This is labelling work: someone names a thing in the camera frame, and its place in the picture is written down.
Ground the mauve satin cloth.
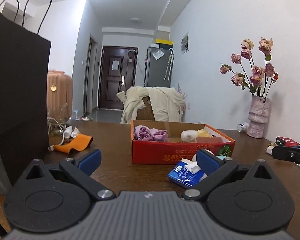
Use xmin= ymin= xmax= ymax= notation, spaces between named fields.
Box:
xmin=134 ymin=125 xmax=168 ymax=141

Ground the white round foam sponge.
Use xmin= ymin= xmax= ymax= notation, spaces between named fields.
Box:
xmin=192 ymin=149 xmax=214 ymax=162

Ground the light blue round sponge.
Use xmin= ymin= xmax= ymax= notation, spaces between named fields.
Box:
xmin=217 ymin=155 xmax=227 ymax=160

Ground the red cigarette box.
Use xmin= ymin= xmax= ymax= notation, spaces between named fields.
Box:
xmin=275 ymin=137 xmax=300 ymax=147

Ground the orange elastic band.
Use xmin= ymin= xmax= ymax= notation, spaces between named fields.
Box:
xmin=53 ymin=134 xmax=94 ymax=154

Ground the blue tissue pack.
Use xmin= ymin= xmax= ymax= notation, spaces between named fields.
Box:
xmin=168 ymin=161 xmax=207 ymax=189

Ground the small white tube bottle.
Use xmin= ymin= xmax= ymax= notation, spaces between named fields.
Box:
xmin=64 ymin=126 xmax=81 ymax=139

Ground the white orange plush toy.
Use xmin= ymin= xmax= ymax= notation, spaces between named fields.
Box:
xmin=180 ymin=129 xmax=212 ymax=142

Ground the small white medicine bottle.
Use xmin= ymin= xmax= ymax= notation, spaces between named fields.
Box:
xmin=237 ymin=122 xmax=249 ymax=133

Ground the blue pet feeder stand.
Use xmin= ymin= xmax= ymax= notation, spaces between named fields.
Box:
xmin=70 ymin=110 xmax=91 ymax=121

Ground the clear glass jar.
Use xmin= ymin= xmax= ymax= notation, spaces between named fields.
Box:
xmin=47 ymin=103 xmax=71 ymax=135

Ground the pink textured ceramic vase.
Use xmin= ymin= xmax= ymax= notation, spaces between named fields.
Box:
xmin=247 ymin=95 xmax=270 ymax=139

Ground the red orange cardboard box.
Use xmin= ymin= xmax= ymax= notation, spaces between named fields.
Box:
xmin=130 ymin=120 xmax=236 ymax=165

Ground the beige coat on chair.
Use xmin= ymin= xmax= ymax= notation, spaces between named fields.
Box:
xmin=117 ymin=86 xmax=186 ymax=124

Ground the pink hard-shell suitcase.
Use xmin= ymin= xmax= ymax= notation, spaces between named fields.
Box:
xmin=46 ymin=70 xmax=73 ymax=117

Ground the dried pink rose bouquet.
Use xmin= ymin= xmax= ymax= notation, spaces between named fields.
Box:
xmin=219 ymin=37 xmax=279 ymax=98

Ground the brown wooden chair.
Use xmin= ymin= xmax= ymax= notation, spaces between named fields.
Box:
xmin=136 ymin=96 xmax=155 ymax=121

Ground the dark brown entrance door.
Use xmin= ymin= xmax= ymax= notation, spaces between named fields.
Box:
xmin=98 ymin=46 xmax=138 ymax=110

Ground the white umbrella on fridge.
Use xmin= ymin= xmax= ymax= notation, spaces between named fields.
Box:
xmin=164 ymin=48 xmax=174 ymax=81

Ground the grey refrigerator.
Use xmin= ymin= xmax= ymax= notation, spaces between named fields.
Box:
xmin=143 ymin=44 xmax=173 ymax=88

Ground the black paper shopping bag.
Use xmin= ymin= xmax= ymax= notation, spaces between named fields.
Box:
xmin=0 ymin=14 xmax=51 ymax=196

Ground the yellow box on refrigerator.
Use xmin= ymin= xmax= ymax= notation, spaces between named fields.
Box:
xmin=155 ymin=39 xmax=173 ymax=46

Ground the white wall charger plug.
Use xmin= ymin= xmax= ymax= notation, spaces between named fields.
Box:
xmin=266 ymin=146 xmax=274 ymax=155

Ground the white charger cable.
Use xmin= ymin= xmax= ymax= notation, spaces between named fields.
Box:
xmin=46 ymin=116 xmax=65 ymax=152

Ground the wall electrical panel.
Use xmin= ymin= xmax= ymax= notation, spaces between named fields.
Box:
xmin=181 ymin=32 xmax=190 ymax=54

